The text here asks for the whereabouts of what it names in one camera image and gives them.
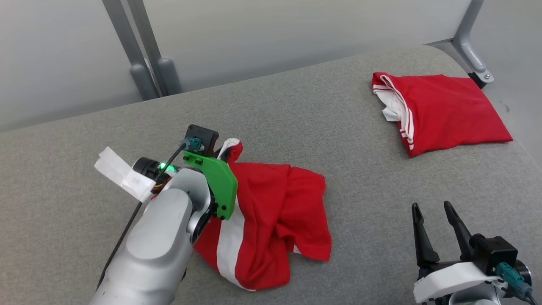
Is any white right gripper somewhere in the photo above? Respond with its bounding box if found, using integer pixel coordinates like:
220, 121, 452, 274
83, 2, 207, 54
411, 200, 503, 305

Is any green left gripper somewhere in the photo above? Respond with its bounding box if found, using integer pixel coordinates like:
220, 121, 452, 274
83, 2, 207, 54
183, 144, 239, 221

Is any red shirt with white band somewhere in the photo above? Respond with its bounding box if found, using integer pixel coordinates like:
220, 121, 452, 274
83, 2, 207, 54
193, 137, 333, 292

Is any red basketball jersey white trim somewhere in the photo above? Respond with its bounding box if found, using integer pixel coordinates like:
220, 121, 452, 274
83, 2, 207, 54
371, 72, 514, 158

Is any white tape tag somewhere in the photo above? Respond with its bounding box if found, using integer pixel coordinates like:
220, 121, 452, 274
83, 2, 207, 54
94, 146, 157, 203

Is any grey metal partition end leg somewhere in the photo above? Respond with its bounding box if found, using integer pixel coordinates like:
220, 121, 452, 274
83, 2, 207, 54
425, 0, 495, 89

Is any left cable with teal connector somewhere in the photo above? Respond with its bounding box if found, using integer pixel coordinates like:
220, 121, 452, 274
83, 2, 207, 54
96, 136, 204, 291

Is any cable with teal connector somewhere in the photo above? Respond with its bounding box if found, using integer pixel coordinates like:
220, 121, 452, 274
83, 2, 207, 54
495, 262, 542, 305
96, 136, 204, 291

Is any right cable with teal connector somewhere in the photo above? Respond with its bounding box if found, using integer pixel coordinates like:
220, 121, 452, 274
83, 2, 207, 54
495, 262, 542, 305

